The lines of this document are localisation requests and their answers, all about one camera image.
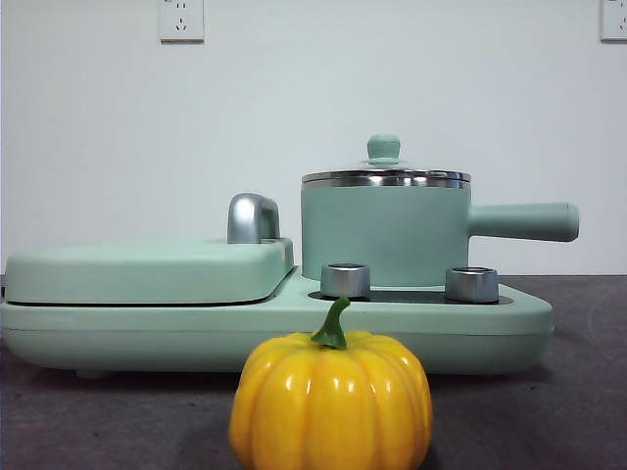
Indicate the yellow toy pumpkin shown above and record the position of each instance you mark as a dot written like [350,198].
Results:
[333,401]

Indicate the silver control knob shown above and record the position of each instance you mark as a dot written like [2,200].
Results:
[344,281]
[471,285]

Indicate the white wall socket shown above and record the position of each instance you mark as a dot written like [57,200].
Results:
[181,22]
[614,22]

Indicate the mint green griddle cover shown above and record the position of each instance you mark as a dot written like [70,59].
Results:
[147,274]

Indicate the mint green breakfast maker base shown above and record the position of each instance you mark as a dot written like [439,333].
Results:
[196,338]

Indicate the glass lid with green knob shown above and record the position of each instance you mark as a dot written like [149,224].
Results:
[383,147]

